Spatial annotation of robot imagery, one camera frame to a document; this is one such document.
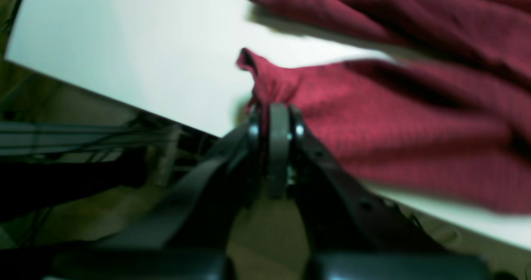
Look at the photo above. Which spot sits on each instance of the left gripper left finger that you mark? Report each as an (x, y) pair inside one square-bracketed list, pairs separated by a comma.
[(185, 236)]

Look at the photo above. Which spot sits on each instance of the dark red t-shirt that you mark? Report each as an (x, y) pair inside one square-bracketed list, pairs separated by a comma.
[(458, 128)]

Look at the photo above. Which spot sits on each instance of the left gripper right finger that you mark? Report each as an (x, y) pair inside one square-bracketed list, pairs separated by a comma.
[(352, 233)]

